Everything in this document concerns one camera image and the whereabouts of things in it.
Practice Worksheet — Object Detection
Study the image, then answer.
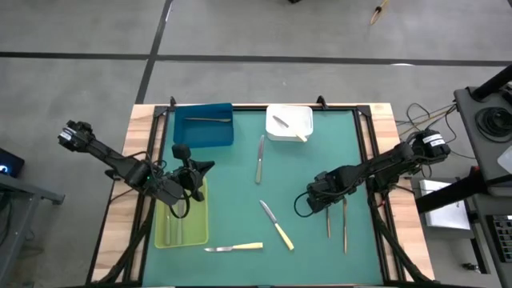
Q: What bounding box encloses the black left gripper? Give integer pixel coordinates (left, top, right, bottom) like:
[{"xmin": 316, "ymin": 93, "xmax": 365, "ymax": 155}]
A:
[{"xmin": 166, "ymin": 143, "xmax": 216, "ymax": 203}]

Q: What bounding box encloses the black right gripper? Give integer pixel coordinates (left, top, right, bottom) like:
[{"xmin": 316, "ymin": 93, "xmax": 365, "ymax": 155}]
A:
[{"xmin": 306, "ymin": 166, "xmax": 361, "ymax": 214}]

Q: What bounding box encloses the cream handled table knife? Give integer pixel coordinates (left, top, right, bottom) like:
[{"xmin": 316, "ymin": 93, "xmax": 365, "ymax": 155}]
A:
[
  {"xmin": 259, "ymin": 199, "xmax": 295, "ymax": 251},
  {"xmin": 203, "ymin": 242, "xmax": 264, "ymax": 254},
  {"xmin": 272, "ymin": 114, "xmax": 309, "ymax": 143}
]

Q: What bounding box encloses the yellow-green plastic bin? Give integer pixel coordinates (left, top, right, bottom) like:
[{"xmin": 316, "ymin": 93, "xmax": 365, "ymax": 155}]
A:
[{"xmin": 154, "ymin": 175, "xmax": 210, "ymax": 250}]

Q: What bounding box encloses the blue plastic bin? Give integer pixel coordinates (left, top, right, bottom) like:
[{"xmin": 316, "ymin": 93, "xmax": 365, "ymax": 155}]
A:
[{"xmin": 172, "ymin": 102, "xmax": 235, "ymax": 149}]

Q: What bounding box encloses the green table mat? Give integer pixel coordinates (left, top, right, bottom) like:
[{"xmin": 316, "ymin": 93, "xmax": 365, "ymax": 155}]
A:
[{"xmin": 142, "ymin": 110, "xmax": 384, "ymax": 286}]

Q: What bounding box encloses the white plastic bin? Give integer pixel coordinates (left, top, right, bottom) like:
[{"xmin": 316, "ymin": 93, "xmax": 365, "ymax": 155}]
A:
[{"xmin": 265, "ymin": 104, "xmax": 314, "ymax": 143}]

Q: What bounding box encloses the wooden table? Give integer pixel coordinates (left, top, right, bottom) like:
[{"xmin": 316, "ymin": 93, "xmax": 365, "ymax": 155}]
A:
[{"xmin": 90, "ymin": 102, "xmax": 436, "ymax": 286}]

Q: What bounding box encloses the white box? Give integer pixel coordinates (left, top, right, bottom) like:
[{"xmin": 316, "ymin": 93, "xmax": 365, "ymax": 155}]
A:
[{"xmin": 418, "ymin": 178, "xmax": 473, "ymax": 232}]

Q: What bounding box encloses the black padded bar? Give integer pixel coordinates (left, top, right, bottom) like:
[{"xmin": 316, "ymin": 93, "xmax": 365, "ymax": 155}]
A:
[{"xmin": 414, "ymin": 166, "xmax": 487, "ymax": 215}]

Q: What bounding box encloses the grey equipment cart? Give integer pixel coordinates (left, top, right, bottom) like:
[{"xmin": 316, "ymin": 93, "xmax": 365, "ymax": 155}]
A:
[{"xmin": 453, "ymin": 86, "xmax": 512, "ymax": 198}]

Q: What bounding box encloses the grey metal cabinet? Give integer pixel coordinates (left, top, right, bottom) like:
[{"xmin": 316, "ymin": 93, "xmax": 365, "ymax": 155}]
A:
[{"xmin": 466, "ymin": 191, "xmax": 512, "ymax": 288}]

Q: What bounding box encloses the grey metal bench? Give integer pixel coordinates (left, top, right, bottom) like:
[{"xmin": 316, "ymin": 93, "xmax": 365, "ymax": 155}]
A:
[{"xmin": 0, "ymin": 172, "xmax": 66, "ymax": 281}]

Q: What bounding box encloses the black keypad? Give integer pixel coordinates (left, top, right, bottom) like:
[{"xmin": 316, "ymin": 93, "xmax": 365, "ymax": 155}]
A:
[{"xmin": 485, "ymin": 214, "xmax": 512, "ymax": 254}]

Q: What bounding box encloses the white sheet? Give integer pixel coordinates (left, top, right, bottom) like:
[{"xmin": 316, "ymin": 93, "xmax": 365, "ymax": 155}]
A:
[{"xmin": 498, "ymin": 144, "xmax": 512, "ymax": 176}]

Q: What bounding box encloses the black pole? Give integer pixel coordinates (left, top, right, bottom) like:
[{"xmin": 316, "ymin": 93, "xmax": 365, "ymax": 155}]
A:
[{"xmin": 468, "ymin": 63, "xmax": 512, "ymax": 102}]

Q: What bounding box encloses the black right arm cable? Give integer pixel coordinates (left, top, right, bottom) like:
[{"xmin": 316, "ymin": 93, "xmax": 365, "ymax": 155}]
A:
[{"xmin": 293, "ymin": 190, "xmax": 322, "ymax": 219}]

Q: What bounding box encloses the black table frame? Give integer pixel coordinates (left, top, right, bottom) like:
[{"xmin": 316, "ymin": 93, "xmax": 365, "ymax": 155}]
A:
[{"xmin": 86, "ymin": 95, "xmax": 441, "ymax": 288}]

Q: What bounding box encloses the black cable coil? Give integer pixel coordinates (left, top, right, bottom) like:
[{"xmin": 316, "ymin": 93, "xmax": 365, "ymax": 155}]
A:
[{"xmin": 474, "ymin": 106, "xmax": 512, "ymax": 144}]

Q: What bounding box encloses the yellow floor cable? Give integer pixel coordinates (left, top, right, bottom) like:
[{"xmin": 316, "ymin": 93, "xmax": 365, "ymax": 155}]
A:
[{"xmin": 369, "ymin": 0, "xmax": 391, "ymax": 26}]

